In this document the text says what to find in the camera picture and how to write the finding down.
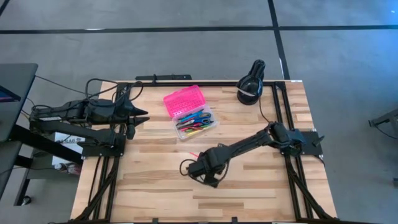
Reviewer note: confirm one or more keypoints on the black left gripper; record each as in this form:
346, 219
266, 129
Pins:
109, 112

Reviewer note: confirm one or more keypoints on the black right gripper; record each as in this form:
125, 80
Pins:
211, 161

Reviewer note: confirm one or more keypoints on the pink pencil blue cap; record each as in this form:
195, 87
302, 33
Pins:
194, 154

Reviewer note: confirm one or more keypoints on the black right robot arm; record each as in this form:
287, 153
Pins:
248, 143

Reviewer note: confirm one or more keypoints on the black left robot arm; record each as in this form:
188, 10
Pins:
77, 132

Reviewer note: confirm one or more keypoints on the clear box with pink lid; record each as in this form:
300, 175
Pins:
185, 101

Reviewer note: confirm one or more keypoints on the black power strip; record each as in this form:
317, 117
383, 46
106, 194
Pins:
168, 77

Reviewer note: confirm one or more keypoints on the white paper sheet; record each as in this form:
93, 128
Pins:
60, 138

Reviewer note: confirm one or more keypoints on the black desk lamp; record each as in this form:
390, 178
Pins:
248, 93

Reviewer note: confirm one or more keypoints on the dark grey side desk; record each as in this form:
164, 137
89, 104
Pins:
15, 81

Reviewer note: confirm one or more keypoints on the black caster wheel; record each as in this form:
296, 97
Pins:
26, 200

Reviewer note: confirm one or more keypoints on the black floor stand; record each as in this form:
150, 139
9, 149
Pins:
385, 118

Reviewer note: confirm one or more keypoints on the black aluminium table frame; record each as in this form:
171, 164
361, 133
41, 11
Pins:
224, 84

